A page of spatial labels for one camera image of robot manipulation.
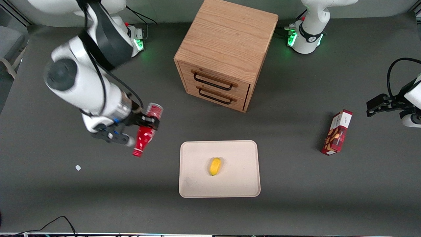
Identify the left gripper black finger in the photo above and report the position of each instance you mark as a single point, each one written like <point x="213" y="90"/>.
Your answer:
<point x="378" y="103"/>

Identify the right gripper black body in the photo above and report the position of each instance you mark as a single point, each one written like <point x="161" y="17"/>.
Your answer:
<point x="136" y="118"/>

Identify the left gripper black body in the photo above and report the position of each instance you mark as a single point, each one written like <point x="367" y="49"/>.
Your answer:
<point x="395" y="101"/>

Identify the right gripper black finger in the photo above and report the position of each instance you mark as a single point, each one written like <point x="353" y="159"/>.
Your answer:
<point x="150" y="122"/>

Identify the red coke bottle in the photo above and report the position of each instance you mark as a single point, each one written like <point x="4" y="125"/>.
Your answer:
<point x="144" y="138"/>

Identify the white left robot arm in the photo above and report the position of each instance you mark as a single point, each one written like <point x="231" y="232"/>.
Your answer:
<point x="309" y="19"/>

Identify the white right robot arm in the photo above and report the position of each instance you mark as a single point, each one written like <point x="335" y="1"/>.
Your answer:
<point x="82" y="85"/>

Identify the white rectangular tray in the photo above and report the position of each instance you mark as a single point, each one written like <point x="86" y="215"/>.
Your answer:
<point x="236" y="177"/>

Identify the red snack box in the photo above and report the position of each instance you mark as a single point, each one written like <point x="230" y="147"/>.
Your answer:
<point x="337" y="135"/>

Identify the yellow lemon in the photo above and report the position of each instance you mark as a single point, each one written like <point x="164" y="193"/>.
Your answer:
<point x="215" y="166"/>

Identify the wooden drawer front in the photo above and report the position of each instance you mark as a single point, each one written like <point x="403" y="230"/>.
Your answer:
<point x="241" y="92"/>
<point x="238" y="103"/>

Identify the wooden drawer cabinet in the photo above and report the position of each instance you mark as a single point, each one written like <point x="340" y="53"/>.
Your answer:
<point x="227" y="33"/>

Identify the grey chair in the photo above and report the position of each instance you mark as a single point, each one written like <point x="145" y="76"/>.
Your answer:
<point x="11" y="42"/>

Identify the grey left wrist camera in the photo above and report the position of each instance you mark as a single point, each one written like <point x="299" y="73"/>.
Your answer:
<point x="411" y="120"/>

